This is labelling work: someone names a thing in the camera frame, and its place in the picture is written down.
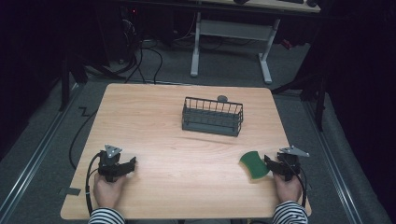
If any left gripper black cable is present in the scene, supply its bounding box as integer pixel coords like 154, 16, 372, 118
84, 151, 103, 217

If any bundle of black cables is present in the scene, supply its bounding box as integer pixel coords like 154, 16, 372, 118
118, 18, 164, 85

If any black metal stand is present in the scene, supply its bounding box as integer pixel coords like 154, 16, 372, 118
270, 6, 331, 133
57, 46, 125, 113

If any grey tape strip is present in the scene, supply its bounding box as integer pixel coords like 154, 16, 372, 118
57, 186, 82, 198

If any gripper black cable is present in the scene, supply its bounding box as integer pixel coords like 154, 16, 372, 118
289, 164, 308, 209
84, 151, 103, 217

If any green sponge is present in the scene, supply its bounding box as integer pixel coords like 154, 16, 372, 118
238, 150, 271, 181

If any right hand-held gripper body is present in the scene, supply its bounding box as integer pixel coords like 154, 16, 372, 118
276, 145, 311, 182

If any dark wire basket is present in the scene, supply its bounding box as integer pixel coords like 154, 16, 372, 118
181, 96, 245, 138

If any person's left hand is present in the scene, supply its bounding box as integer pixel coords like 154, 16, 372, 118
92, 172, 128, 209

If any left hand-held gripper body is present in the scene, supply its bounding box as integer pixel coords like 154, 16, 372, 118
97, 144, 125, 183

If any person's right hand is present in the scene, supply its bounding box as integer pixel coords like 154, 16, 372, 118
272, 171, 303, 203

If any white-legged wooden desk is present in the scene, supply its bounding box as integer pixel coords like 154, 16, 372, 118
190, 0, 322, 86

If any black computer tower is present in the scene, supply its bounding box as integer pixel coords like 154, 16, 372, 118
99, 4, 143, 67

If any metal floor rail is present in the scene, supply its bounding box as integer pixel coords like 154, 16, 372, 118
303, 99, 364, 224
0, 83, 82, 216

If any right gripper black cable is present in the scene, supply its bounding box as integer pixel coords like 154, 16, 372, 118
289, 164, 308, 209

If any black floor cable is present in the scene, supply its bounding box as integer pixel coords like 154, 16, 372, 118
68, 106, 99, 172

